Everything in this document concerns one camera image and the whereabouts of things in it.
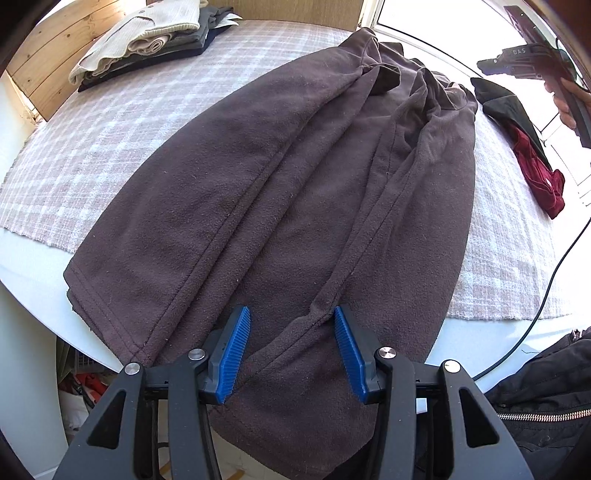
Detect brown fleece garment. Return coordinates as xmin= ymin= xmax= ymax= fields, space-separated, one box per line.
xmin=64 ymin=29 xmax=478 ymax=479

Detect person's right hand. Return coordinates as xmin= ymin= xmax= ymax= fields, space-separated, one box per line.
xmin=543 ymin=75 xmax=591 ymax=133

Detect black garment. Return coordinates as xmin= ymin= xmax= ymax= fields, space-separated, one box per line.
xmin=471 ymin=77 xmax=552 ymax=170

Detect dark red garment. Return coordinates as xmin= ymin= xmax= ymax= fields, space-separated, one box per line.
xmin=507 ymin=122 xmax=565 ymax=219

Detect black jacket sleeve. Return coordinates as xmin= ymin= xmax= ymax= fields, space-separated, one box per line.
xmin=486 ymin=329 xmax=591 ymax=480

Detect pink plaid table cloth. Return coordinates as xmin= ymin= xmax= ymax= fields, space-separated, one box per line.
xmin=1 ymin=21 xmax=572 ymax=320

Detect cream knitted folded garment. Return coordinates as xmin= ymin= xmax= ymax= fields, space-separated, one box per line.
xmin=68 ymin=0 xmax=208 ymax=85

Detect dark folded garment stack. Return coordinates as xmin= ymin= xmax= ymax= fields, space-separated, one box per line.
xmin=76 ymin=5 xmax=242 ymax=92

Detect pine slatted wooden board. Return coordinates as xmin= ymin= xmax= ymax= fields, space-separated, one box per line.
xmin=7 ymin=0 xmax=146 ymax=120

